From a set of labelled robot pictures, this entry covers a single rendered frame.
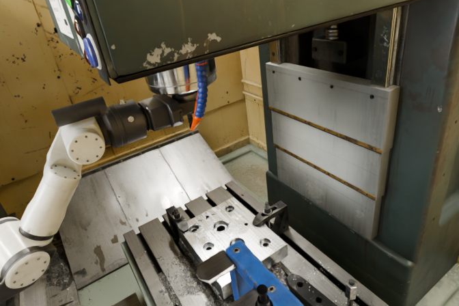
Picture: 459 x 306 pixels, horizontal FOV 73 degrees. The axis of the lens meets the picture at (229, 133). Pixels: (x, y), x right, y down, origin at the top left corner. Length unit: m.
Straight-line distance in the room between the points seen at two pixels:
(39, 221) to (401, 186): 0.89
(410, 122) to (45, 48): 1.46
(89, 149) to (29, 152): 1.15
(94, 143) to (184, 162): 1.23
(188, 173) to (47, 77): 0.84
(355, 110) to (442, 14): 0.30
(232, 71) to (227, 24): 1.64
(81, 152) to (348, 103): 0.68
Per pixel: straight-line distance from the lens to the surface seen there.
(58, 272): 1.66
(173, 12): 0.34
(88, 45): 0.34
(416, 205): 1.01
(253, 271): 0.62
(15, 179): 1.82
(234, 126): 2.13
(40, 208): 0.72
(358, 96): 0.90
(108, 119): 0.65
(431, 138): 0.89
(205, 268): 0.65
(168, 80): 0.64
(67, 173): 0.71
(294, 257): 1.07
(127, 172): 1.81
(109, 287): 1.53
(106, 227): 1.66
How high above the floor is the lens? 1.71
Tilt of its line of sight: 27 degrees down
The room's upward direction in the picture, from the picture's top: 8 degrees counter-clockwise
